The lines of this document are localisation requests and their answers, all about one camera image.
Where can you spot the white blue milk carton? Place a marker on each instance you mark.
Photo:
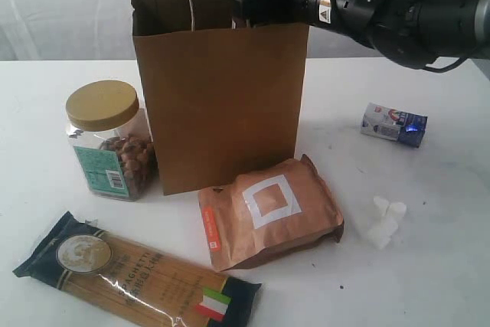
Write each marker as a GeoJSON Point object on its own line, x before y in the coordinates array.
{"type": "Point", "coordinates": [394, 125]}

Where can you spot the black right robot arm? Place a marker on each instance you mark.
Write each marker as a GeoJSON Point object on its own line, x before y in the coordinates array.
{"type": "Point", "coordinates": [411, 33]}

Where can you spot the white backdrop curtain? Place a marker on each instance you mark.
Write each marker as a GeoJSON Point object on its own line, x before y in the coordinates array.
{"type": "Point", "coordinates": [76, 5]}

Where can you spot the spaghetti packet dark blue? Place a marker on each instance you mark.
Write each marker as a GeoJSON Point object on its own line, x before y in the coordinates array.
{"type": "Point", "coordinates": [136, 282]}

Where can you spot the copper stand-up pouch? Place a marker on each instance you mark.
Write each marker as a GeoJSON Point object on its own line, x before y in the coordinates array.
{"type": "Point", "coordinates": [267, 214]}

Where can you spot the clear jar gold lid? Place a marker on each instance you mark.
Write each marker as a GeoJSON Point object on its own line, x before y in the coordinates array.
{"type": "Point", "coordinates": [110, 135]}

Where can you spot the brown paper bag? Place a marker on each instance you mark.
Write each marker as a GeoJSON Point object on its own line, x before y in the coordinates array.
{"type": "Point", "coordinates": [221, 101]}

